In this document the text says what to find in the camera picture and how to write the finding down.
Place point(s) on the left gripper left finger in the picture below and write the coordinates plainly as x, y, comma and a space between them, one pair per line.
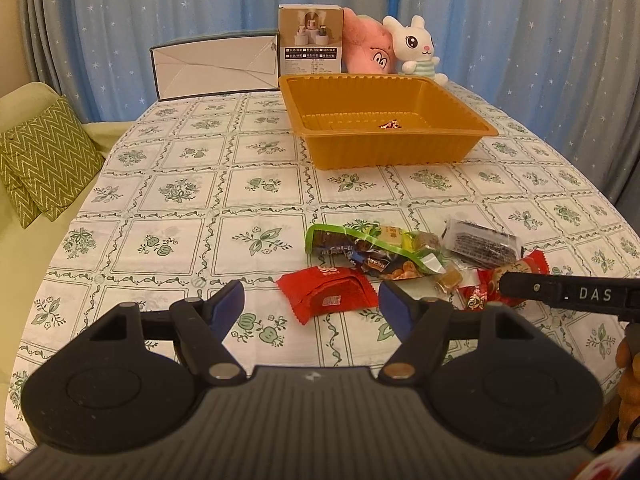
201, 326

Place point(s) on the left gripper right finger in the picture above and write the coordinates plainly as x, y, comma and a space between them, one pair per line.
422, 327

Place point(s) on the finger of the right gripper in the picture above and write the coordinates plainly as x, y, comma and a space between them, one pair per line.
529, 286

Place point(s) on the red square snack packet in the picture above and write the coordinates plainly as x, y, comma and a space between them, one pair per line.
322, 290

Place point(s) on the person's right hand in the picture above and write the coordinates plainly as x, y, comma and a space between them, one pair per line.
628, 390

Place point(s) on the small caramel candy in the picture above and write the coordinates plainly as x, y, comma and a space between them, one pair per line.
449, 280

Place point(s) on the clear dark snack packet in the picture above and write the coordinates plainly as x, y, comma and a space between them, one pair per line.
482, 245

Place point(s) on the green snack bag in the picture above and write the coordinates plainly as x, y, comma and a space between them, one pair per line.
365, 251

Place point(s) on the yellow candy packet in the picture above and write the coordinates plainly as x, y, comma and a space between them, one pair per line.
411, 241

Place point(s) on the floral tablecloth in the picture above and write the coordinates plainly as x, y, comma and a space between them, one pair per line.
204, 191

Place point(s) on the yellow-green sofa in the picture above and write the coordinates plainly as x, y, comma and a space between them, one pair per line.
28, 238

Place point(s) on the small red candy in tray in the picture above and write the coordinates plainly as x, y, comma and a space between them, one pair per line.
391, 124

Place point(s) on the orange plastic tray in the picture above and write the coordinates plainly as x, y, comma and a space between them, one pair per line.
339, 117

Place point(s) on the green zigzag cushion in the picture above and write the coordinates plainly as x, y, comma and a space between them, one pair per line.
46, 161

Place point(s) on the blue star curtain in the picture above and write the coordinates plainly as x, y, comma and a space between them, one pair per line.
567, 69

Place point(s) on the white flat box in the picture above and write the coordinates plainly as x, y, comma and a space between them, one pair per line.
240, 62

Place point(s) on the white rabbit plush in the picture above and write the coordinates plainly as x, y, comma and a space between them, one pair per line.
414, 48

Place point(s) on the pink plush toy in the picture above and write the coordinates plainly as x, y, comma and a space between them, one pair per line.
367, 45

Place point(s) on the brown product box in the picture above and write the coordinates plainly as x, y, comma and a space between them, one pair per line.
310, 39

